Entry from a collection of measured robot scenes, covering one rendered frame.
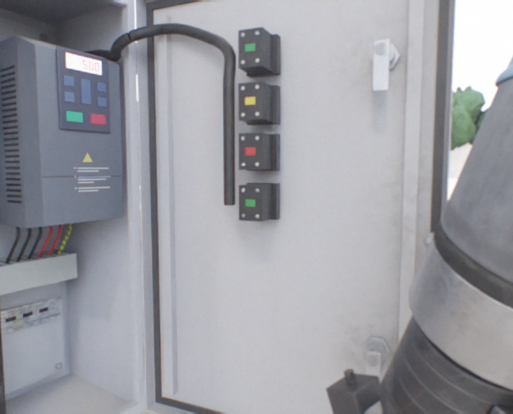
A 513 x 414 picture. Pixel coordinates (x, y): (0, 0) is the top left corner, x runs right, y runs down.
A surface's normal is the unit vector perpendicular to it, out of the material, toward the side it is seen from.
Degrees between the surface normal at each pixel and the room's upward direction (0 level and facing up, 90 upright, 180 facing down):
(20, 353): 90
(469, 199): 83
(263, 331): 90
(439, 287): 87
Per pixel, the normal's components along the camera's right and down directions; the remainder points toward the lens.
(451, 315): -0.89, 0.07
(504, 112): -0.99, -0.16
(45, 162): 0.82, 0.05
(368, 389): 0.55, -0.24
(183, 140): -0.40, 0.08
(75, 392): 0.00, -1.00
